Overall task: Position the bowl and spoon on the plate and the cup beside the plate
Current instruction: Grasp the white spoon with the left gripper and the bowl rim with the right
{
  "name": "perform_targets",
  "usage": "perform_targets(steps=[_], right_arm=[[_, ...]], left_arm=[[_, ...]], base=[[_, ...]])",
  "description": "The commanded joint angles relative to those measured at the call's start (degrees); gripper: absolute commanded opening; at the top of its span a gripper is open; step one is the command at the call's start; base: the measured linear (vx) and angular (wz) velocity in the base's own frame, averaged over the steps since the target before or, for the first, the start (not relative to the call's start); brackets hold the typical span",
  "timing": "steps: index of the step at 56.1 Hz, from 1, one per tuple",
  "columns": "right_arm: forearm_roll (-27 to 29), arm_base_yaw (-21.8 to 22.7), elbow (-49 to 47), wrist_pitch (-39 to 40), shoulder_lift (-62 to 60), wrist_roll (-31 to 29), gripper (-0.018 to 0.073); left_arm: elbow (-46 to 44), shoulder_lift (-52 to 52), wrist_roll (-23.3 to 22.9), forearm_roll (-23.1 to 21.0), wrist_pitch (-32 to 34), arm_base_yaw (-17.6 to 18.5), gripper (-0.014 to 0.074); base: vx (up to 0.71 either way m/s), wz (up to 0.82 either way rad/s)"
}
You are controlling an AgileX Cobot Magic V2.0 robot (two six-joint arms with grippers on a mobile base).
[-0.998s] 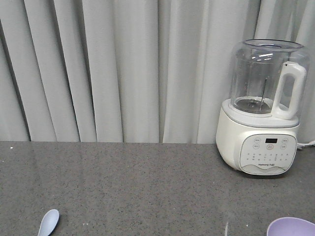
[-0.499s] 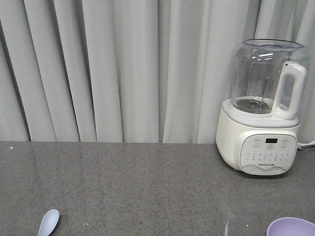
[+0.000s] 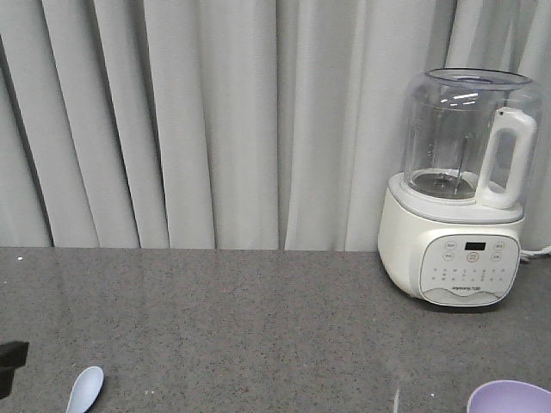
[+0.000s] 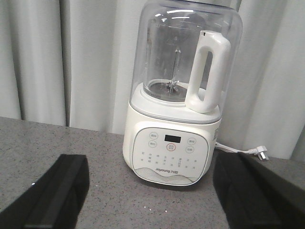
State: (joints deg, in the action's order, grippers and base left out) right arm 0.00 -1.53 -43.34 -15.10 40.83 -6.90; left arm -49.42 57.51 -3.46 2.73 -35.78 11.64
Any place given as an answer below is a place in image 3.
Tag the grey curtain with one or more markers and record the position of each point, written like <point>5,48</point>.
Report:
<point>226,124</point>

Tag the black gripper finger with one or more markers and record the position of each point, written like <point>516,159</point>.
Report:
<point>13,355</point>

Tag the purple bowl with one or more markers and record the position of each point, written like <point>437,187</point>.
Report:
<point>508,396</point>

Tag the light blue spoon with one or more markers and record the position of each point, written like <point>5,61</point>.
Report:
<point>85,390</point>

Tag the white blender machine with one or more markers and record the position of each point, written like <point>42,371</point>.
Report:
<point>452,217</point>

